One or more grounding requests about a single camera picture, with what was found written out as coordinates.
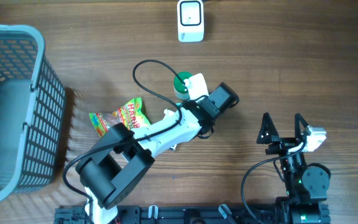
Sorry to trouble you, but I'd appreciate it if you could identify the green lid plastic jar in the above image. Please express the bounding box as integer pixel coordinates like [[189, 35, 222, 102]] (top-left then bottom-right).
[[173, 72, 192, 100]]

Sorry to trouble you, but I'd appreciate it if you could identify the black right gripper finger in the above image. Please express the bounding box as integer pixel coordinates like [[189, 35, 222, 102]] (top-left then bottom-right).
[[295, 113, 308, 139], [256, 113, 279, 144]]

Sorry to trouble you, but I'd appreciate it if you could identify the black right camera cable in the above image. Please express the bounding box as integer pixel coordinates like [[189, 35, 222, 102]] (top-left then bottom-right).
[[240, 140, 307, 224]]

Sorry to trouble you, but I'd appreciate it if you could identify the grey plastic shopping basket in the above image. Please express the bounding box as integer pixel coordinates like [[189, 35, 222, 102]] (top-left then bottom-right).
[[0, 25, 66, 202]]

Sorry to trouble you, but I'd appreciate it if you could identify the Haribo gummy candy bag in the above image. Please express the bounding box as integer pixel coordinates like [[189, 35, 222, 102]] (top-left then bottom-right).
[[89, 97, 150, 137]]

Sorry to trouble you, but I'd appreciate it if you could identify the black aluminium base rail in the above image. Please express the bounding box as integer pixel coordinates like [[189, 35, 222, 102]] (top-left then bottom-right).
[[53, 203, 331, 224]]

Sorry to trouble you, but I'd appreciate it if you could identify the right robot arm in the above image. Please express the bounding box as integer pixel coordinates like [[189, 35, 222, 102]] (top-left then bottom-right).
[[257, 113, 331, 223]]

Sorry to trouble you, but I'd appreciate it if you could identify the white blue plaster box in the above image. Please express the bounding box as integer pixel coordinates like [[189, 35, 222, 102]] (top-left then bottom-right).
[[163, 109, 177, 151]]

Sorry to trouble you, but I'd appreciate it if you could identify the black left camera cable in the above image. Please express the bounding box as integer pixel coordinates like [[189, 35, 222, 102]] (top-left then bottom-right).
[[62, 59, 188, 200]]

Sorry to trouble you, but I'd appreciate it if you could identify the black camera cable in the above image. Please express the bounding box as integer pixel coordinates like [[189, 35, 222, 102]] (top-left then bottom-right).
[[240, 140, 307, 224], [62, 59, 188, 200]]

